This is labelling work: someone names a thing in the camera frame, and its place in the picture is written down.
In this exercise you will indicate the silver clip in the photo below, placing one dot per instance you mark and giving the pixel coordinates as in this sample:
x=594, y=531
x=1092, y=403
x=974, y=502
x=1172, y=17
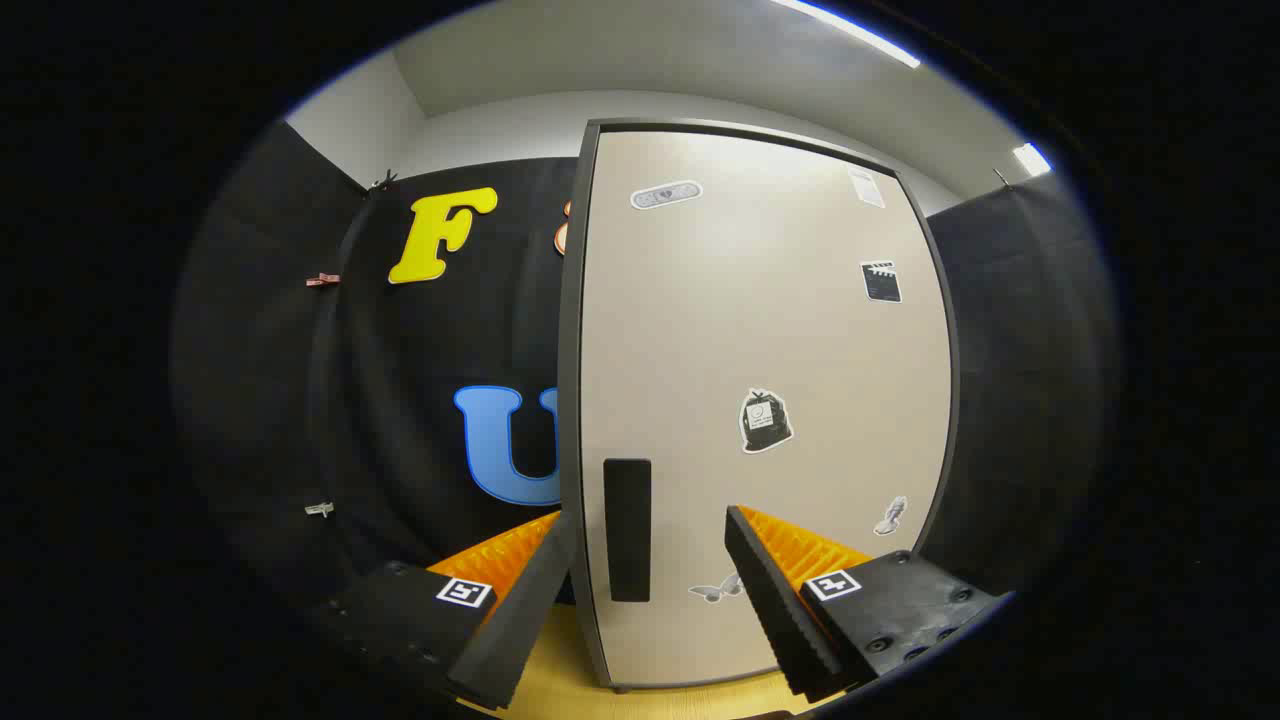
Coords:
x=319, y=509

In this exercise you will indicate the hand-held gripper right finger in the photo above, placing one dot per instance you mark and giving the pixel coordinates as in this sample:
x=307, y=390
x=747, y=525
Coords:
x=775, y=610

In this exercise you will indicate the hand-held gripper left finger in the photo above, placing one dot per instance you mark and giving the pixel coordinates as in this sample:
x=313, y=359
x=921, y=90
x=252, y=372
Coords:
x=515, y=620

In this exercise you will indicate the dark grey shoe cabinet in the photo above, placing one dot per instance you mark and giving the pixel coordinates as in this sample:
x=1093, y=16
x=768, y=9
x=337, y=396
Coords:
x=570, y=350

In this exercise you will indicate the black backdrop cloth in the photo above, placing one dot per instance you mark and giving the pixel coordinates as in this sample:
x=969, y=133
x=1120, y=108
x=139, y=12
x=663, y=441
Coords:
x=300, y=380

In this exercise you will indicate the red clip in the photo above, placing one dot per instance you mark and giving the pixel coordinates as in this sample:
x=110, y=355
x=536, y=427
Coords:
x=322, y=280

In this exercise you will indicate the small ceiling light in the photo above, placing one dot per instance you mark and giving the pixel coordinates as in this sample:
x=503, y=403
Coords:
x=1031, y=158

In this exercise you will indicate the black clip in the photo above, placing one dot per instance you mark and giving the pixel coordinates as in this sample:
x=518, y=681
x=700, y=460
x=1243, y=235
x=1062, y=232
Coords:
x=382, y=182

